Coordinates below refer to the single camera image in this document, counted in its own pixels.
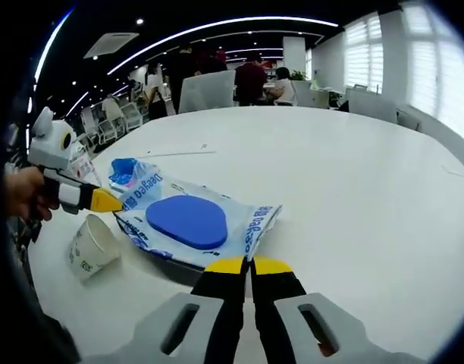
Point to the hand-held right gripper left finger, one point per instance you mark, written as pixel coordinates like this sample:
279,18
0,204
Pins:
217,314

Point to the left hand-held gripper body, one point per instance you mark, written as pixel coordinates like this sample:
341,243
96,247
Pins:
52,146

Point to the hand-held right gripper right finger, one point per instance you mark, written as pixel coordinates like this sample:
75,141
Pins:
281,314

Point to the clear plastic bottle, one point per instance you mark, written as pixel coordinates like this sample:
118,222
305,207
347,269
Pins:
86,167

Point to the blue tissue packet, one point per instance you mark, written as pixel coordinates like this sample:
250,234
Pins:
126,174

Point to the white paper cup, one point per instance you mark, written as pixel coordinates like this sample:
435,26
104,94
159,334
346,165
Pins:
93,246

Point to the wet wipes pack blue lid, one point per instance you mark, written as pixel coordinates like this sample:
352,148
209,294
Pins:
186,220

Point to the person's left hand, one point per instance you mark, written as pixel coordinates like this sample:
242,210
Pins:
25,193

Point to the ceiling air conditioner vent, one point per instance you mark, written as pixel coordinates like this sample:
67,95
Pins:
110,44

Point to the white table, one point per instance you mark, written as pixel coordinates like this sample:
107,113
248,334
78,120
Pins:
330,182

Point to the white mesh office chair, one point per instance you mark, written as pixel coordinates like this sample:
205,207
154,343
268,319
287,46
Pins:
207,91

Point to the curved ceiling light strip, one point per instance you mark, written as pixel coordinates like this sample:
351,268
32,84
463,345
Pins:
217,25

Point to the green potted plant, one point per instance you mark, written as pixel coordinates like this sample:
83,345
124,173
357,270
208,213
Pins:
299,75

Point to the narrow window with blinds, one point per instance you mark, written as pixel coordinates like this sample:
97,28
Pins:
364,53

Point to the wide window with blinds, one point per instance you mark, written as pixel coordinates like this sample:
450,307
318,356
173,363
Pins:
440,60

